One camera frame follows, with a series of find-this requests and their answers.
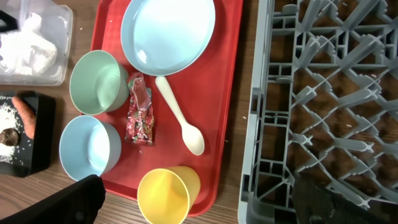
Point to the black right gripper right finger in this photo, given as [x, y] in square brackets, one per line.
[318, 205]

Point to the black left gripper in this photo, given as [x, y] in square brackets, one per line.
[8, 23]

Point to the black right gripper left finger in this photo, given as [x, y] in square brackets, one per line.
[78, 203]

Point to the white napkin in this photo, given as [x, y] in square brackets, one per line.
[26, 51]

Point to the light blue bowl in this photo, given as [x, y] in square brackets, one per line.
[89, 146]

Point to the orange carrot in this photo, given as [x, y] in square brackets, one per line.
[27, 115]

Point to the brown mushroom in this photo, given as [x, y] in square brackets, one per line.
[9, 137]

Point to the red snack wrapper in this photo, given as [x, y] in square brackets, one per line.
[140, 116]

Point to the grey dishwasher rack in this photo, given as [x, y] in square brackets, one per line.
[323, 106]

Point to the clear plastic bin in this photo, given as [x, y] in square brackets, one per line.
[57, 26]

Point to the black tray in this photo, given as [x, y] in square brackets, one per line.
[39, 155]

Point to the yellow plastic cup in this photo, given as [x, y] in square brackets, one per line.
[166, 195]

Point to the white rice pile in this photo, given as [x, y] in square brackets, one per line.
[10, 119]

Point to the green bowl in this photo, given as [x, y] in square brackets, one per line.
[98, 83]

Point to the white plastic spoon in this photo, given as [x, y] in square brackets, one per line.
[191, 135]

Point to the light blue plate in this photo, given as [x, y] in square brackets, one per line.
[163, 37]

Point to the red serving tray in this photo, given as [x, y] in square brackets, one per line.
[203, 92]

